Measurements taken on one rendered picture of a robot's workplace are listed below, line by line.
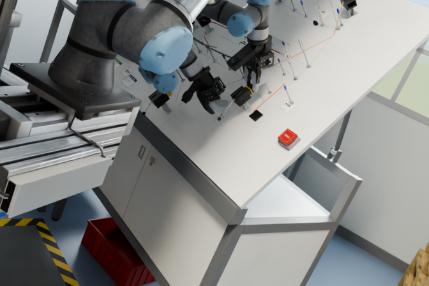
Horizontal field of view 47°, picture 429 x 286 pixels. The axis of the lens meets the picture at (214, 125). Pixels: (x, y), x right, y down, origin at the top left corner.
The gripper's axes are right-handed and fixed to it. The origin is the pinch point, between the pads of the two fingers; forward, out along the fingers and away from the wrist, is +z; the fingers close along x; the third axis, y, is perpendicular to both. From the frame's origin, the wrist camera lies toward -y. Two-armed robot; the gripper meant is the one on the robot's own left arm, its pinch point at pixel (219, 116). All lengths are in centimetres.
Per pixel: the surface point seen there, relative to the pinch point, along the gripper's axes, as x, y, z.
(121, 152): 5, -60, 5
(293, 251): -17, 4, 58
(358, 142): 171, -27, 157
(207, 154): -13.3, -4.9, 6.0
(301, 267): -14, 0, 72
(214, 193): -28.5, 0.3, 11.8
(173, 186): -16.2, -25.2, 13.8
